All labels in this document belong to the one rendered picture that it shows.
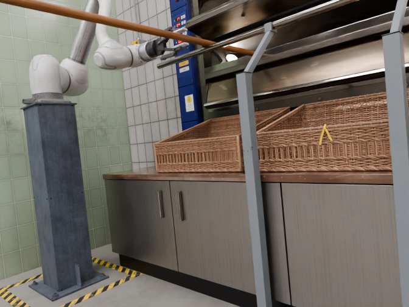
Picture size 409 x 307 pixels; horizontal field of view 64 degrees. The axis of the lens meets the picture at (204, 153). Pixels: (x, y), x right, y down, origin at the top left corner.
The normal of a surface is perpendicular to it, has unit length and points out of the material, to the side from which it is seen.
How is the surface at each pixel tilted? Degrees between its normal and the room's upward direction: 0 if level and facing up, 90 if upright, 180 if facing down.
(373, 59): 70
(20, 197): 90
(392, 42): 90
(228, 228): 90
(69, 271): 90
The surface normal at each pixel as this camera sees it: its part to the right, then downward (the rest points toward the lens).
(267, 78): -0.67, -0.25
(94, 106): 0.73, -0.04
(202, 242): -0.68, 0.10
